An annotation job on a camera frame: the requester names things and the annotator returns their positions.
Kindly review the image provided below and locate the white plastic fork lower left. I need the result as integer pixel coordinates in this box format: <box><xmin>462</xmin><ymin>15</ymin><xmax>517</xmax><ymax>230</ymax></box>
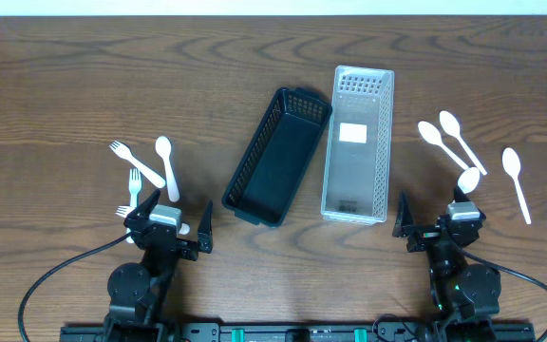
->
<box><xmin>115</xmin><ymin>204</ymin><xmax>192</xmax><ymax>237</ymax></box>

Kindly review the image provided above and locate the black cable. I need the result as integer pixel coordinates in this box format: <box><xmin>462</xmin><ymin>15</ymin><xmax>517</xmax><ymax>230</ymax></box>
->
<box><xmin>462</xmin><ymin>246</ymin><xmax>547</xmax><ymax>342</ymax></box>
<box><xmin>17</xmin><ymin>231</ymin><xmax>135</xmax><ymax>342</ymax></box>

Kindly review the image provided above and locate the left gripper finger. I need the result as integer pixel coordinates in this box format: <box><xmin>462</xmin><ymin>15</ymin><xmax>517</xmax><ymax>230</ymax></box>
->
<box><xmin>125</xmin><ymin>189</ymin><xmax>160</xmax><ymax>222</ymax></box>
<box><xmin>198</xmin><ymin>200</ymin><xmax>214</xmax><ymax>254</ymax></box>

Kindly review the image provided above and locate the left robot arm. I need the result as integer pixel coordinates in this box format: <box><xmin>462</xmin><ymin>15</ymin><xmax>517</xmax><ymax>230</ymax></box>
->
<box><xmin>104</xmin><ymin>190</ymin><xmax>214</xmax><ymax>341</ymax></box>

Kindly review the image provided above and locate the white plastic fork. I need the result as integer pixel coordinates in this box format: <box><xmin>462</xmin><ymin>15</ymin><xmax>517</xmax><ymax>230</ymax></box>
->
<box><xmin>109</xmin><ymin>141</ymin><xmax>166</xmax><ymax>188</ymax></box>
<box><xmin>115</xmin><ymin>204</ymin><xmax>192</xmax><ymax>237</ymax></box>

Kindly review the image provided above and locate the white label in clear basket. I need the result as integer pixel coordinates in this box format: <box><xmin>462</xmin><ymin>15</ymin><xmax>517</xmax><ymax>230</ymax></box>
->
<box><xmin>339</xmin><ymin>123</ymin><xmax>368</xmax><ymax>143</ymax></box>

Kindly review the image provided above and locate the right black cable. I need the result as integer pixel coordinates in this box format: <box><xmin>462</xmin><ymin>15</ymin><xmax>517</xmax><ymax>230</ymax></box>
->
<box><xmin>462</xmin><ymin>246</ymin><xmax>547</xmax><ymax>342</ymax></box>

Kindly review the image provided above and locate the pale green plastic fork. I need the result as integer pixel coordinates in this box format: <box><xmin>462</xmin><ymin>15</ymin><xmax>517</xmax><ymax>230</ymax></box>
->
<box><xmin>125</xmin><ymin>167</ymin><xmax>142</xmax><ymax>245</ymax></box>

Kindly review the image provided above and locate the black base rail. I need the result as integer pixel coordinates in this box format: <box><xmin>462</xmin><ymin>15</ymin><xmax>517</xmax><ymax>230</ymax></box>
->
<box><xmin>60</xmin><ymin>320</ymin><xmax>536</xmax><ymax>342</ymax></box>

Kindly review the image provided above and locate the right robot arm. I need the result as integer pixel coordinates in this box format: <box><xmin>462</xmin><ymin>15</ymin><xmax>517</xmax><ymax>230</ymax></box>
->
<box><xmin>392</xmin><ymin>188</ymin><xmax>501</xmax><ymax>342</ymax></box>

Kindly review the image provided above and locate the dark green plastic basket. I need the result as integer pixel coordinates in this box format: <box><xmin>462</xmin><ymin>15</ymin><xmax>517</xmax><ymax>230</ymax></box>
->
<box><xmin>221</xmin><ymin>87</ymin><xmax>332</xmax><ymax>227</ymax></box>

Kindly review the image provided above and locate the clear plastic basket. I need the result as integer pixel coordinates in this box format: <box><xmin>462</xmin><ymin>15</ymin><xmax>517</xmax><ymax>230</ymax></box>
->
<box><xmin>321</xmin><ymin>66</ymin><xmax>395</xmax><ymax>225</ymax></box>

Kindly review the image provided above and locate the white plastic spoon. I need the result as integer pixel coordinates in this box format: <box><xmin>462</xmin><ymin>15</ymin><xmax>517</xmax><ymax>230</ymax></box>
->
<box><xmin>502</xmin><ymin>147</ymin><xmax>532</xmax><ymax>225</ymax></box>
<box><xmin>155</xmin><ymin>136</ymin><xmax>180</xmax><ymax>202</ymax></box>
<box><xmin>418</xmin><ymin>121</ymin><xmax>469</xmax><ymax>170</ymax></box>
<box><xmin>439</xmin><ymin>110</ymin><xmax>487</xmax><ymax>176</ymax></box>
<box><xmin>457</xmin><ymin>167</ymin><xmax>481</xmax><ymax>194</ymax></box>

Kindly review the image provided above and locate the white plastic fork upper left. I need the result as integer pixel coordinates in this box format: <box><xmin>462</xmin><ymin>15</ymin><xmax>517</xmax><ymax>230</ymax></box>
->
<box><xmin>109</xmin><ymin>141</ymin><xmax>166</xmax><ymax>188</ymax></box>

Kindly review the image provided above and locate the left black cable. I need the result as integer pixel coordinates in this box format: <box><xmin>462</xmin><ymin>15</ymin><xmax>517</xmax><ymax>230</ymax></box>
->
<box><xmin>17</xmin><ymin>231</ymin><xmax>135</xmax><ymax>342</ymax></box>

